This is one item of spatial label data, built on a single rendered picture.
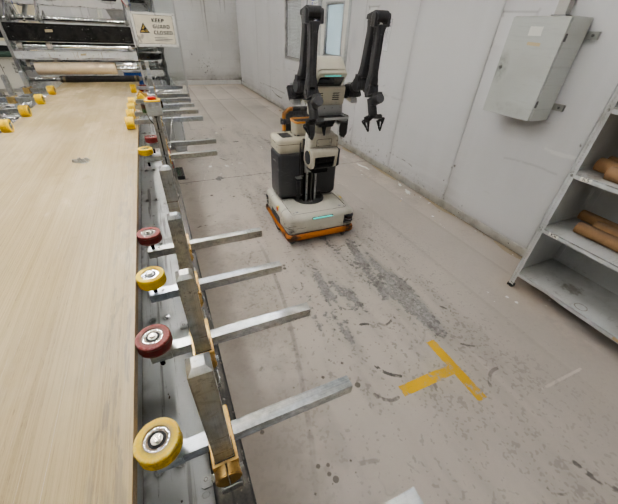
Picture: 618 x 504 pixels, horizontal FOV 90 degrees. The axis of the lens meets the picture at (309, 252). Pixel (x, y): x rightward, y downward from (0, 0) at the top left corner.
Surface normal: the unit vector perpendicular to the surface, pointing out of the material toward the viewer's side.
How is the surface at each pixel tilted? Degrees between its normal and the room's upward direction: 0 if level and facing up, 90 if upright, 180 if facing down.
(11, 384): 0
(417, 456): 0
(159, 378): 0
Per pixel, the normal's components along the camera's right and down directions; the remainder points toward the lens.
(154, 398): 0.04, -0.81
